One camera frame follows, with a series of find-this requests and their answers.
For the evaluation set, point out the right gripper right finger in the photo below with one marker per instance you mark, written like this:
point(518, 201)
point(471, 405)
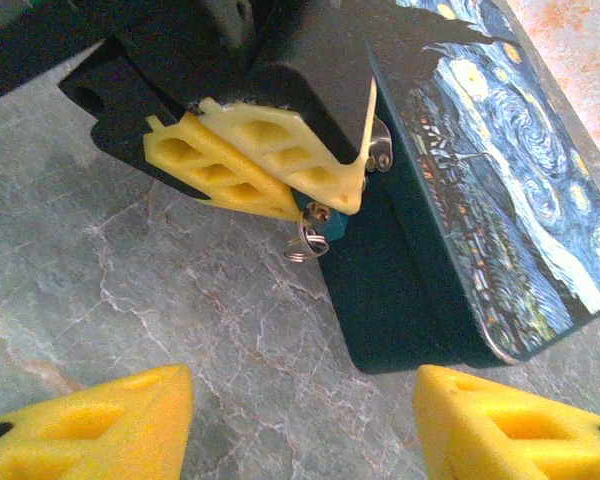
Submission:
point(505, 440)

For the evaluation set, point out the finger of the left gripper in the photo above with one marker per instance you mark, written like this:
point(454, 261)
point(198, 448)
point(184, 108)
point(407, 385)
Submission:
point(310, 165)
point(220, 175)

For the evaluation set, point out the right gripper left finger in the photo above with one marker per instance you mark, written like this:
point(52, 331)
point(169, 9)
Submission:
point(80, 440)

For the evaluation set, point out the small teal padlock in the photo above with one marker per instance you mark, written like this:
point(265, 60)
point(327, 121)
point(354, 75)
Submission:
point(336, 230)

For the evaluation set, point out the starry night painted box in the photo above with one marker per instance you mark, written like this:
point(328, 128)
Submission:
point(505, 175)

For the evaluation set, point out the silver box hasp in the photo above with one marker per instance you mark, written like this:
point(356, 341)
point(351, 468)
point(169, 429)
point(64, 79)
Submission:
point(380, 145)

